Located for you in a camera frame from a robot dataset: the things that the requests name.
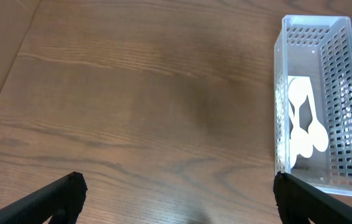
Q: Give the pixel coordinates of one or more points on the clear plastic basket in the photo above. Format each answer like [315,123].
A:
[319,47]

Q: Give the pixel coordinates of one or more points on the white label sticker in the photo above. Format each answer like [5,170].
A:
[314,93]

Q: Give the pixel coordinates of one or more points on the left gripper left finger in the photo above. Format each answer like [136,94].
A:
[59,202]

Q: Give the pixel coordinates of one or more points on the white plastic spoon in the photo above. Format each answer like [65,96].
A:
[316,130]
[300,110]
[292,146]
[300,137]

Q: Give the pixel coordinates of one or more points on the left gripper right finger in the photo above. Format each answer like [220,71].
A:
[299,202]

